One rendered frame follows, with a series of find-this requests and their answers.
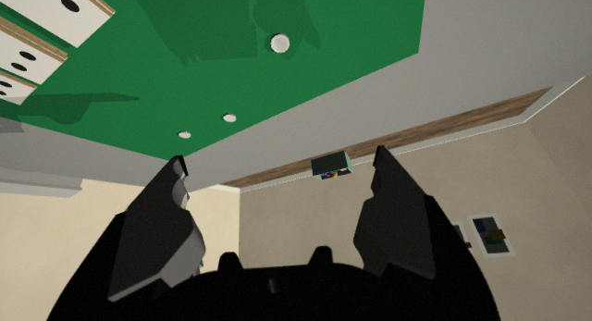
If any white tile with four black dots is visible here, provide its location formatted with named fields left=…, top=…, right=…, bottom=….
left=0, top=28, right=63, bottom=84

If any green felt mat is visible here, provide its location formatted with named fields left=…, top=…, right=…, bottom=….
left=0, top=0, right=425, bottom=161

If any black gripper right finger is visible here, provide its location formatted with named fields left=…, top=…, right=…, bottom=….
left=353, top=145, right=501, bottom=321

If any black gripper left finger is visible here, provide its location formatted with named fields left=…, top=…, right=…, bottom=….
left=46, top=155, right=206, bottom=321

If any white card with black dots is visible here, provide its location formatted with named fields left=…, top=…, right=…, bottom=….
left=0, top=0, right=112, bottom=47
left=0, top=73, right=35, bottom=105

